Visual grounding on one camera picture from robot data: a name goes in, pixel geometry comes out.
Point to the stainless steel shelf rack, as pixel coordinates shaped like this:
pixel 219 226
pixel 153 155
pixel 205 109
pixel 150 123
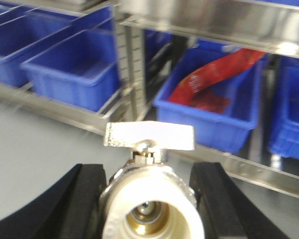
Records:
pixel 270 27

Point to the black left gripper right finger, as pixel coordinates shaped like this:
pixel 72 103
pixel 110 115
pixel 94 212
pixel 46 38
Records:
pixel 225 211

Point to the blue bin far left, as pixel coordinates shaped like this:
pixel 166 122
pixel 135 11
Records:
pixel 22 36

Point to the blue bin with red bag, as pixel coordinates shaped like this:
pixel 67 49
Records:
pixel 225 128

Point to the red plastic bag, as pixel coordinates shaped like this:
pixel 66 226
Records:
pixel 194 90

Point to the blue bin far right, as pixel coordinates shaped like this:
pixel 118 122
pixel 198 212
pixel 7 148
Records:
pixel 284 135

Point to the silver ball valve white handle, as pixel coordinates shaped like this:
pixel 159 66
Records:
pixel 145 198

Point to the empty blue bin left shelf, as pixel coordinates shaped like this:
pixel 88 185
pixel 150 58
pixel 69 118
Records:
pixel 81 70

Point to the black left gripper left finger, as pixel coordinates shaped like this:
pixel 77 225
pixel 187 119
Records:
pixel 69 209

